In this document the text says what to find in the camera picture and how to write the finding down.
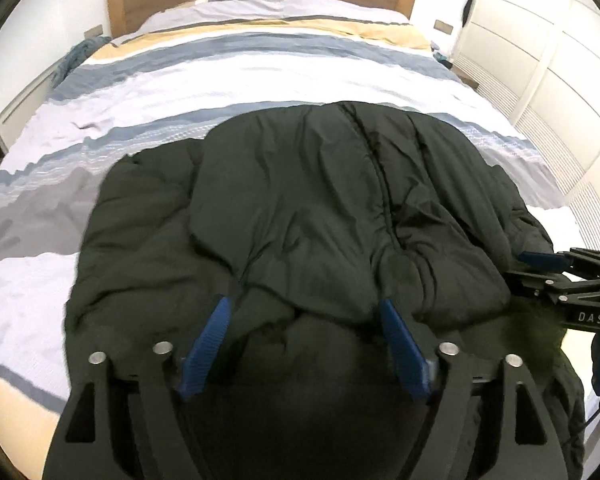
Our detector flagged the black puffy jacket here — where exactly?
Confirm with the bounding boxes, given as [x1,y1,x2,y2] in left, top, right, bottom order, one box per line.
[44,102,584,479]

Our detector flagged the white wardrobe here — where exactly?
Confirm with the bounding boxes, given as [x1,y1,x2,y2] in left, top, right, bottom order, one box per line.
[454,0,600,249]

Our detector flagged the striped bed duvet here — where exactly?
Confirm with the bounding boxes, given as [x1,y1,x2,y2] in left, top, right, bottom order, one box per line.
[0,0,596,416]

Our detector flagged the white bedside cabinet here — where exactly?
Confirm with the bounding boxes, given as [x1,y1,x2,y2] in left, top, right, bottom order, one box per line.
[0,58,65,175]

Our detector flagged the teal crumpled cloth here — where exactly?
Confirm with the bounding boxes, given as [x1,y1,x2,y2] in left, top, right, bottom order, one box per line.
[52,36,112,89]

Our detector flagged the wall socket plate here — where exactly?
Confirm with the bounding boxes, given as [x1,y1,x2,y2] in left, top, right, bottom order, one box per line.
[84,25,104,39]

